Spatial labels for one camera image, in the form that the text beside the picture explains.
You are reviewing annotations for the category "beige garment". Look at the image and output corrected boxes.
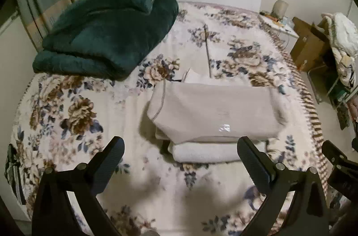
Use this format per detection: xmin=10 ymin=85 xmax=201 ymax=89
xmin=147 ymin=70 xmax=288 ymax=145

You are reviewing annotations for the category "pile of light clothes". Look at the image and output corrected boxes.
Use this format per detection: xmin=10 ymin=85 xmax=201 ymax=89
xmin=319 ymin=13 xmax=357 ymax=89

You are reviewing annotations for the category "dark green plush blanket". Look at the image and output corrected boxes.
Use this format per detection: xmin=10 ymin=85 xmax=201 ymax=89
xmin=32 ymin=0 xmax=179 ymax=79

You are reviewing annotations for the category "black striped cloth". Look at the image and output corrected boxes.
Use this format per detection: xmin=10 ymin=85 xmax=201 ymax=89
xmin=4 ymin=144 xmax=26 ymax=205

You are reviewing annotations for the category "white bedside table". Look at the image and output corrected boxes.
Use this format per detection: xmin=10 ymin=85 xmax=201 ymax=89
xmin=259 ymin=11 xmax=299 ymax=53

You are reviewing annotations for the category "brown cardboard box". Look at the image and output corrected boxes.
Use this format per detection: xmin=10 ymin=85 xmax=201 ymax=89
xmin=290 ymin=17 xmax=330 ymax=73

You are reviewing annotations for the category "white folded garment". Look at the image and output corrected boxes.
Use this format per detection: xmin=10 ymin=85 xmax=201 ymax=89
xmin=168 ymin=138 xmax=241 ymax=163

